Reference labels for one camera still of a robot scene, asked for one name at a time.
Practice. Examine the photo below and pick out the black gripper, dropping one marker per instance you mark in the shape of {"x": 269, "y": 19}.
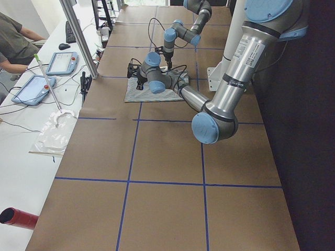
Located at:
{"x": 141, "y": 80}
{"x": 169, "y": 57}

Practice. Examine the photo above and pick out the blue white striped polo shirt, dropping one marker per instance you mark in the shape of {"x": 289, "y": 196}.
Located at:
{"x": 151, "y": 92}

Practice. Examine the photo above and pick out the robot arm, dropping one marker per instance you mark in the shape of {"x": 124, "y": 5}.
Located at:
{"x": 178, "y": 30}
{"x": 255, "y": 25}

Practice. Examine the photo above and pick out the upper teach pendant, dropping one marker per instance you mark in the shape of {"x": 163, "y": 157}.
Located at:
{"x": 62, "y": 63}

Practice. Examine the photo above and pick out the teach pendant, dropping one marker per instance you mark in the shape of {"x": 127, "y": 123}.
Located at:
{"x": 62, "y": 63}
{"x": 33, "y": 92}

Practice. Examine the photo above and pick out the black keyboard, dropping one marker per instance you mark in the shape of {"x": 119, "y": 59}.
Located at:
{"x": 69, "y": 34}

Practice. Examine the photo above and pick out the black computer mouse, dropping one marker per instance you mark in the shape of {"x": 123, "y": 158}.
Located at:
{"x": 63, "y": 46}

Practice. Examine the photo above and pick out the clear plastic bag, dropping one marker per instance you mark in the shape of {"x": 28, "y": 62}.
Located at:
{"x": 55, "y": 134}

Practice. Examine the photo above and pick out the lower teach pendant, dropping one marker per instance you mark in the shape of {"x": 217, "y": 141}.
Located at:
{"x": 33, "y": 92}

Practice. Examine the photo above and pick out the metal rod green tip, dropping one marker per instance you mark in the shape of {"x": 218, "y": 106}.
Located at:
{"x": 48, "y": 83}

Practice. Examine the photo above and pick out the seated person grey shirt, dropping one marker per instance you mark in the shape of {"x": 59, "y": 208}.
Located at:
{"x": 17, "y": 45}

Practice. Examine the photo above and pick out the red bottle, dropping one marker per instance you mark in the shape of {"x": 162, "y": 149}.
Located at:
{"x": 19, "y": 218}

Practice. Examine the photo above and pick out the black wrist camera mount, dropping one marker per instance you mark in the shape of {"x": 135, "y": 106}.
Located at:
{"x": 160, "y": 50}
{"x": 132, "y": 70}

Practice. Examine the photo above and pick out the aluminium frame post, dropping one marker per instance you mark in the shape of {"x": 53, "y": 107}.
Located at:
{"x": 76, "y": 28}

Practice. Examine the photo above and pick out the black frame rack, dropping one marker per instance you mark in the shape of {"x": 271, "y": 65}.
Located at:
{"x": 103, "y": 12}

